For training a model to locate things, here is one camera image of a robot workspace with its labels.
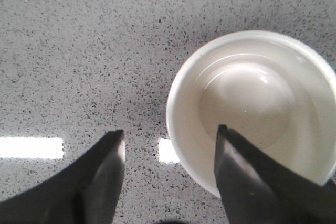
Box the white smiley mug black handle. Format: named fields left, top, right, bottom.
left=166, top=30, right=335, bottom=197

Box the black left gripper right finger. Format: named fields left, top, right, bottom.
left=214, top=125, right=335, bottom=223

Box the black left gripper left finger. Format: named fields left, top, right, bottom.
left=1, top=130, right=125, bottom=223

